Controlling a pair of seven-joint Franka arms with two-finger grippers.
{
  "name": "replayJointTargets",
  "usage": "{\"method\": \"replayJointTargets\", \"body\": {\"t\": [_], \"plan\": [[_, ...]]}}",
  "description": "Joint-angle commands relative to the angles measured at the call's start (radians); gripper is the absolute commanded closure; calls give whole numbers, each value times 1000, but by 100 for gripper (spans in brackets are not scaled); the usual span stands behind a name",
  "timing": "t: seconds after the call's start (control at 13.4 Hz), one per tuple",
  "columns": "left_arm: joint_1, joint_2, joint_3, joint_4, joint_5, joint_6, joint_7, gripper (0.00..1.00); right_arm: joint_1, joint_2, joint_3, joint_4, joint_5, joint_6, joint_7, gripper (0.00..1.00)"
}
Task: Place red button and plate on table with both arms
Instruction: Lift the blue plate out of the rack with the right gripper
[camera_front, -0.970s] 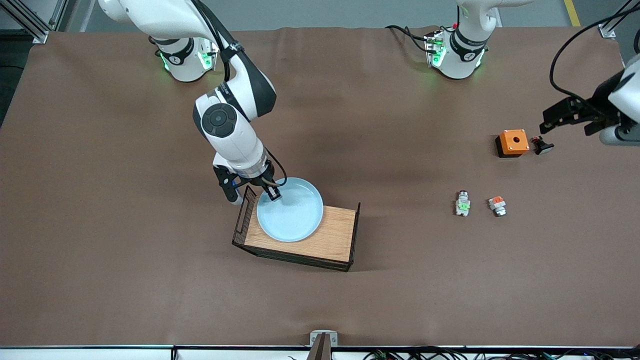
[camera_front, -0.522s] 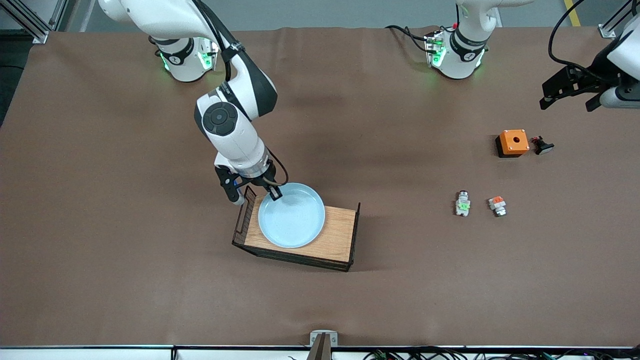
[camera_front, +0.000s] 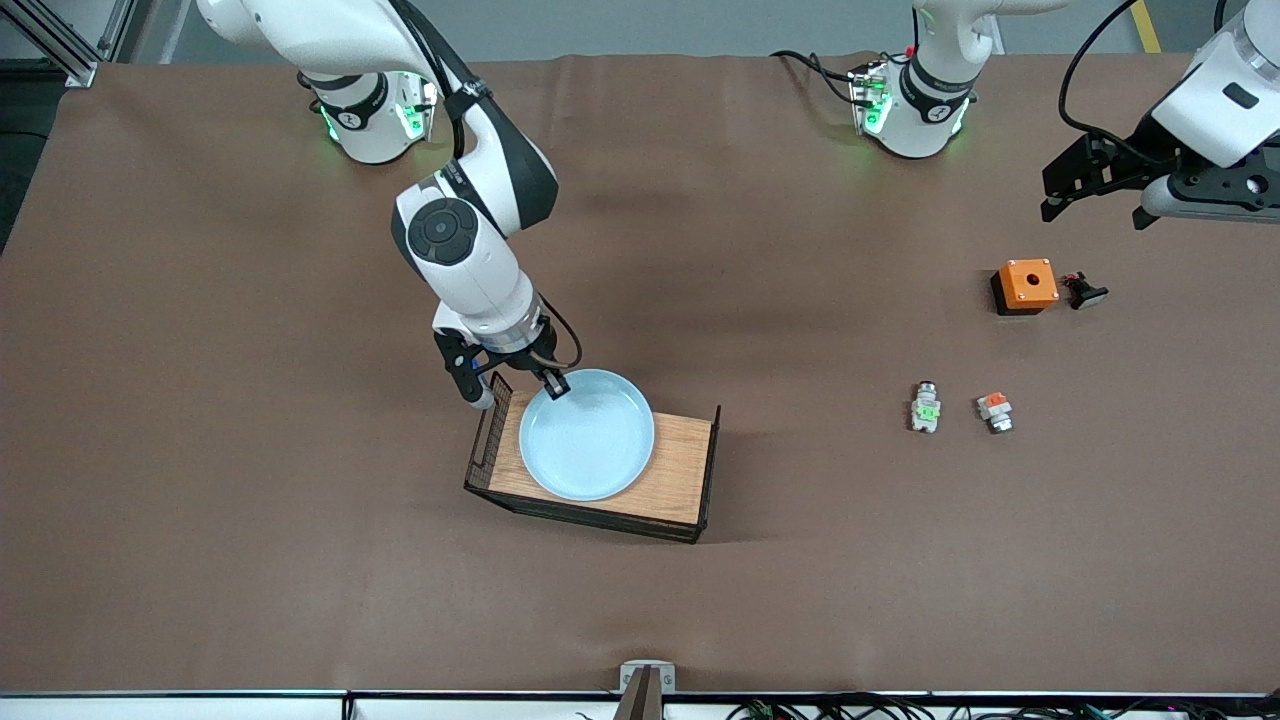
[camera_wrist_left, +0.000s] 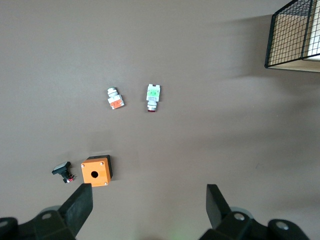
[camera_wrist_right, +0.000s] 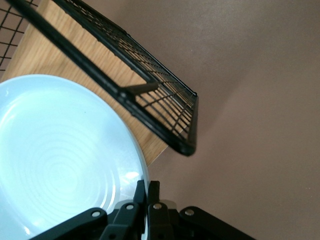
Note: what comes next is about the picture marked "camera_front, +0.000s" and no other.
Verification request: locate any brown table cover cloth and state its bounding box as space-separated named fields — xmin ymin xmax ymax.
xmin=0 ymin=50 xmax=1280 ymax=696

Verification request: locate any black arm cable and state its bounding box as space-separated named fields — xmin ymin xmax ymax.
xmin=385 ymin=0 xmax=586 ymax=371
xmin=1058 ymin=0 xmax=1151 ymax=161

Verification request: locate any wooden top wire rack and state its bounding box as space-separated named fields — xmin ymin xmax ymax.
xmin=463 ymin=371 xmax=722 ymax=545

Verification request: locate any light blue round plate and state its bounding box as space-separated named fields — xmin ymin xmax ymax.
xmin=518 ymin=369 xmax=656 ymax=503

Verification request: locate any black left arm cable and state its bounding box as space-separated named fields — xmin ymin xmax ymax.
xmin=1058 ymin=0 xmax=1151 ymax=161

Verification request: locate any aluminium frame profile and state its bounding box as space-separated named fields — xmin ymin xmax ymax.
xmin=0 ymin=0 xmax=136 ymax=89

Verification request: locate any white table edge rail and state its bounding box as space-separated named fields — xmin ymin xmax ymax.
xmin=0 ymin=688 xmax=1280 ymax=720

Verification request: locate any orange push button box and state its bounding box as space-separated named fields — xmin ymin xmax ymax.
xmin=990 ymin=258 xmax=1060 ymax=317

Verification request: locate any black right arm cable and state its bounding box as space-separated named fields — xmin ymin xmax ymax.
xmin=385 ymin=0 xmax=586 ymax=371

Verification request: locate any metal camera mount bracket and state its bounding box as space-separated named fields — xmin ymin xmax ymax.
xmin=615 ymin=660 xmax=677 ymax=720

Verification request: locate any black base power cable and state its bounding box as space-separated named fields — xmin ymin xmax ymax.
xmin=770 ymin=48 xmax=863 ymax=106

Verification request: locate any tangled black cable bundle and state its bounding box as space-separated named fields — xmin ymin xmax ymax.
xmin=575 ymin=693 xmax=1280 ymax=720

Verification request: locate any black push button head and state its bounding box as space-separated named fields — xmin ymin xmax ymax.
xmin=1060 ymin=270 xmax=1110 ymax=311

